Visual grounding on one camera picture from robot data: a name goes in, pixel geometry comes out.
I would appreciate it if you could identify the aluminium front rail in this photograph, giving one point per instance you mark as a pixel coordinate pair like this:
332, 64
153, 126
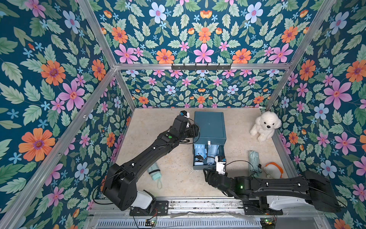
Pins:
206, 213

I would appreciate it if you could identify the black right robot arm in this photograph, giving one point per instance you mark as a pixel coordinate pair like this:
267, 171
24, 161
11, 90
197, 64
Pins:
315, 189

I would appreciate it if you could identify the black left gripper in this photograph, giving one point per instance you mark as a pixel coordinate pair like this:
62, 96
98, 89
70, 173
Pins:
192, 131

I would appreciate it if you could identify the white plush dog toy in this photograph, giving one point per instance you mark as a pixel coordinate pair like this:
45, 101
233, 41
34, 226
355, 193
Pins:
265, 126

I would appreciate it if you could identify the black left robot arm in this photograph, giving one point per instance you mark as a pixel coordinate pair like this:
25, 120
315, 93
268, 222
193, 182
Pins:
120, 184

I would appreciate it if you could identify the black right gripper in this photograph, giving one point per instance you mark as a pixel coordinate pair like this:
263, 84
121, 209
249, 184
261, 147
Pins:
210, 175

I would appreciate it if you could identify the black wall hook rail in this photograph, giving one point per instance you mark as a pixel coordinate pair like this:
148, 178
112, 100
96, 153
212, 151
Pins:
195, 67

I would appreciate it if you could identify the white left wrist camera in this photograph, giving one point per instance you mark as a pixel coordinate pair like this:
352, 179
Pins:
185, 114

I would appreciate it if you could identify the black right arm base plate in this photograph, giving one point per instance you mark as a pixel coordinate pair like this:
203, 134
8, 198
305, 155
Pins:
257, 207

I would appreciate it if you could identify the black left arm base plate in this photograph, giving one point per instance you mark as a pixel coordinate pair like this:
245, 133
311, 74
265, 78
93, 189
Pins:
157, 208

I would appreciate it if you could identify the teal drawer cabinet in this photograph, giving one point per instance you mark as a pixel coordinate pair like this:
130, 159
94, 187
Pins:
212, 132

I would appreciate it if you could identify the light blue umbrella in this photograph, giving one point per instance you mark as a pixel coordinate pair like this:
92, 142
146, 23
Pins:
212, 153
200, 154

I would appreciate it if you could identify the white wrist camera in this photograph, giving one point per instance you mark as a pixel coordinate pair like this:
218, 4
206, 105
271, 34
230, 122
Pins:
185, 114
220, 165

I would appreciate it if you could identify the mint green umbrella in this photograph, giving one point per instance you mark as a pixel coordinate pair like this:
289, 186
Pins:
254, 164
155, 173

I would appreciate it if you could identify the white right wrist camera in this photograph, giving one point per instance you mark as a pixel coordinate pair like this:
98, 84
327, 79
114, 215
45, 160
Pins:
220, 165

